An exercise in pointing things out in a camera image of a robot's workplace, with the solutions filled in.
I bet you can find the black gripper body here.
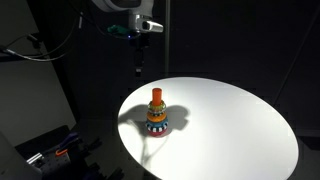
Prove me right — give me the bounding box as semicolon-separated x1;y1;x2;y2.
132;31;148;64

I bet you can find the colourful ring stacking toy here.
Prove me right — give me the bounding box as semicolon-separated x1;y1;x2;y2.
145;87;169;134

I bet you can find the green bumpy toy ring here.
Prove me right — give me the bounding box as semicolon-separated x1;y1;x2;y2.
148;101;167;114

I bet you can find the yellow-orange toy ring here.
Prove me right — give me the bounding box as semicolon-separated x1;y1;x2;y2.
146;111;167;123

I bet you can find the blue toy ring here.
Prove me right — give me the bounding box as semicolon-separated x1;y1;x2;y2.
145;119;170;129

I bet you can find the grey vertical pole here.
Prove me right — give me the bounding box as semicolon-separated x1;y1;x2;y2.
164;0;172;78

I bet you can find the dark spring clamp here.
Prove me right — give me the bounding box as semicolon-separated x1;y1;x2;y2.
53;131;81;158

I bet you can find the black robot cart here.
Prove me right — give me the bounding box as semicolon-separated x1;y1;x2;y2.
14;124;124;180

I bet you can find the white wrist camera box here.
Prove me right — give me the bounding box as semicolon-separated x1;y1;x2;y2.
141;20;165;34

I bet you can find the teal circuit board mount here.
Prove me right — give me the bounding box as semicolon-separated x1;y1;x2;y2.
106;24;131;35

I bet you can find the long black cable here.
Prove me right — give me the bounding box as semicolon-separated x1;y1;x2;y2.
0;6;84;63

